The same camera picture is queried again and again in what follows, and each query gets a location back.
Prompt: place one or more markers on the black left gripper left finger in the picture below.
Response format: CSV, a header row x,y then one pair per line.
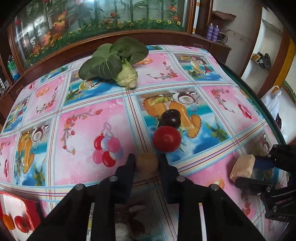
x,y
69,219

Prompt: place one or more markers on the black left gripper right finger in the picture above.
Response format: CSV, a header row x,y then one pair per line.
x,y
205,213

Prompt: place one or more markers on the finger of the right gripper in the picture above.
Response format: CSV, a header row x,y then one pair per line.
x,y
280,156
252,186

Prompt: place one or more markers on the beige wedge sponge block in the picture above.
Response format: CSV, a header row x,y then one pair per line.
x,y
243,167

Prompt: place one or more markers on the round beige sponge ball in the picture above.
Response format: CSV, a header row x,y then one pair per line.
x,y
146,163

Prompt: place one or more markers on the red tomato in tray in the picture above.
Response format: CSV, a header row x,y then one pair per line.
x,y
22,224

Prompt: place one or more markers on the red-rimmed white tray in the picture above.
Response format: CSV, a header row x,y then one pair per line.
x,y
13,205

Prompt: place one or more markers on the small orange in tray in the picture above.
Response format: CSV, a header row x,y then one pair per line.
x,y
8,222

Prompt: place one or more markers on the white plastic bag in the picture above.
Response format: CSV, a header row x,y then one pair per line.
x,y
271,101

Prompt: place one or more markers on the colourful fruit-print tablecloth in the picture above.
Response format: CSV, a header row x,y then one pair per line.
x,y
63,130

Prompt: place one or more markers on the red tomato on table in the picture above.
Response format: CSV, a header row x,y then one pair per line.
x,y
166,139

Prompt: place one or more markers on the dark purple plum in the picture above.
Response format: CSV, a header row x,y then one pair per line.
x,y
171,117

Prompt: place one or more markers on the purple bottle right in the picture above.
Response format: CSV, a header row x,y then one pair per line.
x,y
215,33

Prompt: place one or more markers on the purple bottle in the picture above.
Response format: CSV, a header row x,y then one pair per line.
x,y
210,31
215,33

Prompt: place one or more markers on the purple bottle left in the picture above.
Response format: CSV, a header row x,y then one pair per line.
x,y
210,31

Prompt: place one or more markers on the green bok choy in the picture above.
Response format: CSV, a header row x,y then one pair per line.
x,y
115,61

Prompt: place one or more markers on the green plastic bottle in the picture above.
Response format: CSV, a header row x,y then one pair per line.
x,y
13,68

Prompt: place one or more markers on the white rolled paper tube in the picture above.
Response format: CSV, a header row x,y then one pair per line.
x,y
196,16

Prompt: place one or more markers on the floral painted glass panel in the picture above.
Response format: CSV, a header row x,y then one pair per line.
x,y
44,27

